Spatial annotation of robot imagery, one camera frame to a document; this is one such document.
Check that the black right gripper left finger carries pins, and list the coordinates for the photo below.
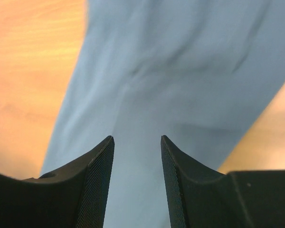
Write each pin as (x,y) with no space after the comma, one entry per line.
(72,196)

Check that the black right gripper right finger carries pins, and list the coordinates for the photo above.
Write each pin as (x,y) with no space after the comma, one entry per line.
(200,197)

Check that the grey-blue t-shirt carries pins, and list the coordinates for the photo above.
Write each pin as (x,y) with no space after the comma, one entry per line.
(198,71)

